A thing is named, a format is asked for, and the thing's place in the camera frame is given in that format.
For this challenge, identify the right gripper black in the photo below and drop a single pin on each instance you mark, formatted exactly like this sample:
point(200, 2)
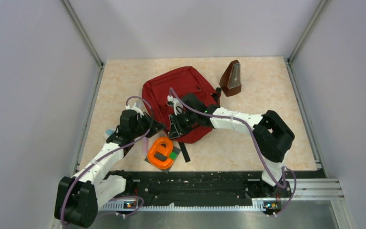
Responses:
point(175, 132)

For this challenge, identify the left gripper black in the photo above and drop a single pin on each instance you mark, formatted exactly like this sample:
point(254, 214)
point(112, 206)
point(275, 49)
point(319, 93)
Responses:
point(156, 127)

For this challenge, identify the red backpack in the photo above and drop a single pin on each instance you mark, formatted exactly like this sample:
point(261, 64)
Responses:
point(178, 83)

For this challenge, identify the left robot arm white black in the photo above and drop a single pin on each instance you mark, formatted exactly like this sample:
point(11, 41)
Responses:
point(80, 196)

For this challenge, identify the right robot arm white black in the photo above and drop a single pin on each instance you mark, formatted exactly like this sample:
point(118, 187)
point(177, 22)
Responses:
point(271, 136)

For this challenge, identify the light blue blister pack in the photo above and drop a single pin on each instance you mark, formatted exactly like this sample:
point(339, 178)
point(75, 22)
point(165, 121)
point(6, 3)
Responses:
point(108, 133)

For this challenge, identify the pink eraser stick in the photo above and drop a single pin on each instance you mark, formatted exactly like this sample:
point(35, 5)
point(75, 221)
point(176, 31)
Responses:
point(145, 146)

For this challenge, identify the orange plastic letter toy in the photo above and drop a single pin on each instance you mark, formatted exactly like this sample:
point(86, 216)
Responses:
point(164, 147)

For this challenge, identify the green toy block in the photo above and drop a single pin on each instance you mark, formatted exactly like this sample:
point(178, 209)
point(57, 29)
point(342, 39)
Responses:
point(173, 155)

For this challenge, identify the brown wooden metronome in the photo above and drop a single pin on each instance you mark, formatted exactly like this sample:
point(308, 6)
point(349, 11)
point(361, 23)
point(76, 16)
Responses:
point(230, 81)

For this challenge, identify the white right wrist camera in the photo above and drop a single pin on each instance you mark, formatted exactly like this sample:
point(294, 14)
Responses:
point(175, 104)

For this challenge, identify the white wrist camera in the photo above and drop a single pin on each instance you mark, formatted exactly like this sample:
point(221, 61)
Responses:
point(136, 106)
point(175, 104)

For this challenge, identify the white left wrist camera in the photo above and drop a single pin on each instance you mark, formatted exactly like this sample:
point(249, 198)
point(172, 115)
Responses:
point(136, 106)

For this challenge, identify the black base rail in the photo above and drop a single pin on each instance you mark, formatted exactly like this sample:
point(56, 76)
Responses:
point(197, 189)

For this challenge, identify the aluminium frame post left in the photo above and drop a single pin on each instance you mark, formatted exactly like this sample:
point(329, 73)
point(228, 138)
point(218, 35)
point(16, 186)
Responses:
point(82, 32)

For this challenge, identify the aluminium frame post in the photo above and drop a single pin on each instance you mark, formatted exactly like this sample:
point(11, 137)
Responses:
point(308, 30)
point(82, 32)

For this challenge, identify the aluminium frame post right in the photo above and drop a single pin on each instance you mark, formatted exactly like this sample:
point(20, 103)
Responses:
point(308, 30)

